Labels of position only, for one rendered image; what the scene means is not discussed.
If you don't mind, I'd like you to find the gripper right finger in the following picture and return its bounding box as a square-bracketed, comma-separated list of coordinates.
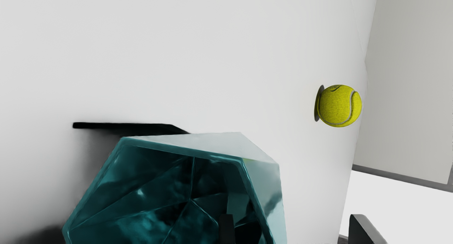
[349, 214, 389, 244]

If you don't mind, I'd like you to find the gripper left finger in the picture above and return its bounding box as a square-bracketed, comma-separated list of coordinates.
[218, 214, 236, 244]

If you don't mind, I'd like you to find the yellow tennis ball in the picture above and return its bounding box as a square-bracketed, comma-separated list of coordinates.
[316, 84, 362, 127]

